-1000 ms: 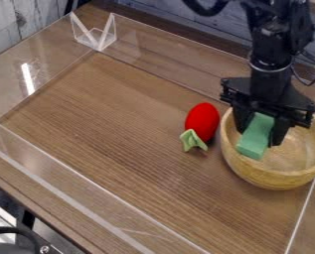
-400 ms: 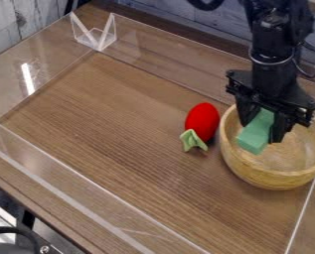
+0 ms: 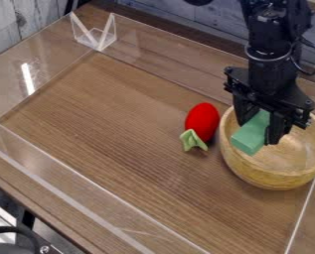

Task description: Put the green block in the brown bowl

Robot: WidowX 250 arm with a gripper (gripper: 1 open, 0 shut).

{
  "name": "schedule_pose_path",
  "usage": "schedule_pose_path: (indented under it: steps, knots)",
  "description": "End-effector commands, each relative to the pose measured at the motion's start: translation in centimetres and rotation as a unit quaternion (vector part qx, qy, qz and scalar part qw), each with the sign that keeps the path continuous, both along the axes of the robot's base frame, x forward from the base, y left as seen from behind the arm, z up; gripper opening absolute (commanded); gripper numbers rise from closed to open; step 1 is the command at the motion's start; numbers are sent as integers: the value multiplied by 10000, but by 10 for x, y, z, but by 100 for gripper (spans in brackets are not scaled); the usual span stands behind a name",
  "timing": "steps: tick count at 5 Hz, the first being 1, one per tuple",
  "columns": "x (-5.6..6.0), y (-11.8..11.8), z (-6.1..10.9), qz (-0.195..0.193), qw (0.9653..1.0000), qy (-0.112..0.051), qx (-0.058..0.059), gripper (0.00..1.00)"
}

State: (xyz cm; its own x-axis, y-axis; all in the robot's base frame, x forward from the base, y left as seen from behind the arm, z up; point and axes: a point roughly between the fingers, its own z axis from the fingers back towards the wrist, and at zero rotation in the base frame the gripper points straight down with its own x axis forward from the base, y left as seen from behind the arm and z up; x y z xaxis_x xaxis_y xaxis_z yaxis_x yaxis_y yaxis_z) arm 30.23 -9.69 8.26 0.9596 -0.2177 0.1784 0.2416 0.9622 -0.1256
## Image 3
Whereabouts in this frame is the clear acrylic tray wall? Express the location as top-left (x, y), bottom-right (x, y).
top-left (0, 112), bottom-right (315, 254)

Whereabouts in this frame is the black cable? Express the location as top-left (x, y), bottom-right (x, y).
top-left (0, 225), bottom-right (42, 254)

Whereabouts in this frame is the red plush strawberry toy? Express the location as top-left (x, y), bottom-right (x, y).
top-left (180, 102), bottom-right (221, 151)

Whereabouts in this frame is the clear acrylic corner bracket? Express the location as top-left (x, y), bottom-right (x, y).
top-left (70, 13), bottom-right (117, 52)

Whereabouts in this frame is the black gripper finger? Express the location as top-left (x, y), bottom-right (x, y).
top-left (233, 95), bottom-right (259, 125)
top-left (264, 111), bottom-right (292, 145)

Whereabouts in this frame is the green rectangular foam block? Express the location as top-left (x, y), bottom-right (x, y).
top-left (231, 110), bottom-right (269, 156)

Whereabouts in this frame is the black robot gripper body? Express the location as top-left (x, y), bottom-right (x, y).
top-left (225, 49), bottom-right (315, 129)

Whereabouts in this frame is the brown wooden bowl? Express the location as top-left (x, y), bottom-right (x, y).
top-left (220, 106), bottom-right (315, 191)

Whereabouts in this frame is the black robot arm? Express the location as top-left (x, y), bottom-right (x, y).
top-left (225, 0), bottom-right (315, 145)

